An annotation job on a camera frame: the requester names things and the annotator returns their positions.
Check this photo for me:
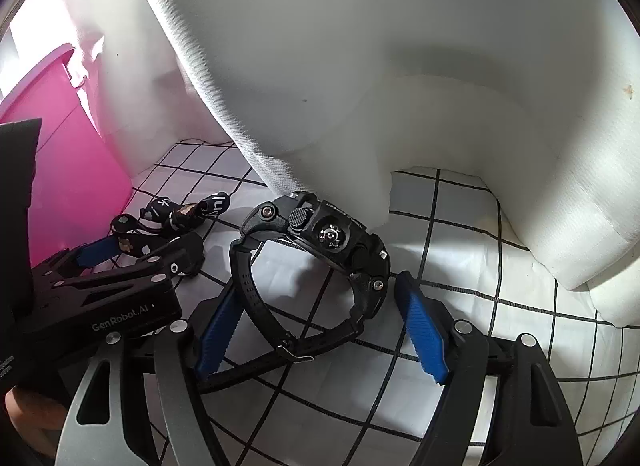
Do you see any black floral lanyard strap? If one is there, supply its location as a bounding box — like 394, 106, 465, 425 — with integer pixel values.
109, 189, 232, 255

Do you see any black digital wrist watch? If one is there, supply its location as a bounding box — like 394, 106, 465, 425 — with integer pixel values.
195, 192, 390, 394

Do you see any person's hand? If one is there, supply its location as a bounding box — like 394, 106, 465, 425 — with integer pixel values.
6, 387, 67, 458

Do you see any pink plastic storage bin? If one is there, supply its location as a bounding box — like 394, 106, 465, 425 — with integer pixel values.
1, 43, 132, 265

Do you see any white curtain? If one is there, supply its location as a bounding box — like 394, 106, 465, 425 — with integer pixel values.
49, 0, 640, 329

